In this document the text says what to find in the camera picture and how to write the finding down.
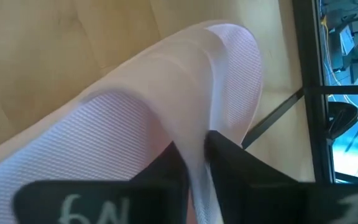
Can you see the pink rubber slide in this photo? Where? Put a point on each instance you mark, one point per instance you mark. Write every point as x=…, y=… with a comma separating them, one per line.
x=179, y=77

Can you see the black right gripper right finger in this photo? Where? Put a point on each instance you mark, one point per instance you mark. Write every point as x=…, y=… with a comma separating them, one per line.
x=259, y=202

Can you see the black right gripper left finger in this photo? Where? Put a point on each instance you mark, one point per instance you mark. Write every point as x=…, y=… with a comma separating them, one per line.
x=104, y=202

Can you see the wooden shelf black metal frame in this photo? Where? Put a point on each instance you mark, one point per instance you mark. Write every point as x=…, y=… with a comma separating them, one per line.
x=272, y=117

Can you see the black aluminium rig frame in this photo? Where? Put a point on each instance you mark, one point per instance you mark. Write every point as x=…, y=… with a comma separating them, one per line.
x=309, y=46

